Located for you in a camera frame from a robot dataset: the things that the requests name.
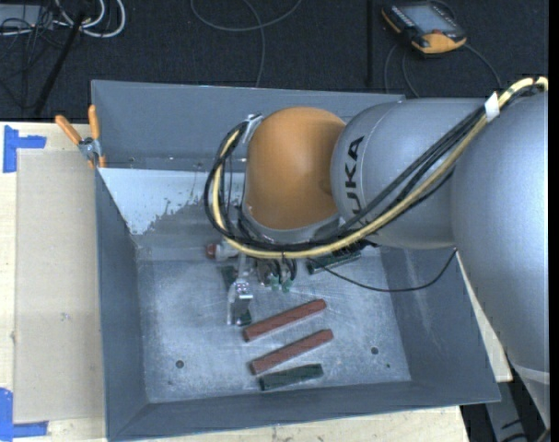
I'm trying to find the red-brown flat block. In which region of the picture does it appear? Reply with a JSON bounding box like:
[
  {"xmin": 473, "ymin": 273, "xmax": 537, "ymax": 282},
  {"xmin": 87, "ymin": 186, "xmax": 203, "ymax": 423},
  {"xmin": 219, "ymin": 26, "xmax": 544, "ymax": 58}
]
[
  {"xmin": 248, "ymin": 328, "xmax": 335, "ymax": 377},
  {"xmin": 241, "ymin": 297, "xmax": 329, "ymax": 343}
]

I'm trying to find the grey metal bin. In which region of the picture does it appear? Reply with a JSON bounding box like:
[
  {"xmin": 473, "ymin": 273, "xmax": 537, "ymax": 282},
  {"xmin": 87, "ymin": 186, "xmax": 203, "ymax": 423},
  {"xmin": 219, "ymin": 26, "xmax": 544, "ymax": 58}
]
[{"xmin": 89, "ymin": 79, "xmax": 502, "ymax": 442}]

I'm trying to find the small white and red object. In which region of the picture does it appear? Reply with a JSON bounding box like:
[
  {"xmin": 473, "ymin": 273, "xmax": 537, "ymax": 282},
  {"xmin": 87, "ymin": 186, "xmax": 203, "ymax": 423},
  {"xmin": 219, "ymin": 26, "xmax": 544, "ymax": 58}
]
[{"xmin": 204, "ymin": 241, "xmax": 237, "ymax": 261}]

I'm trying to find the pale cardboard board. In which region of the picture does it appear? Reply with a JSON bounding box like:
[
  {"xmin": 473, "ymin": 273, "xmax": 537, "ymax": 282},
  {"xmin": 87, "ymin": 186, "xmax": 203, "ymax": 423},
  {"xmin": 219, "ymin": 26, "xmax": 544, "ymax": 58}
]
[{"xmin": 12, "ymin": 148, "xmax": 107, "ymax": 425}]

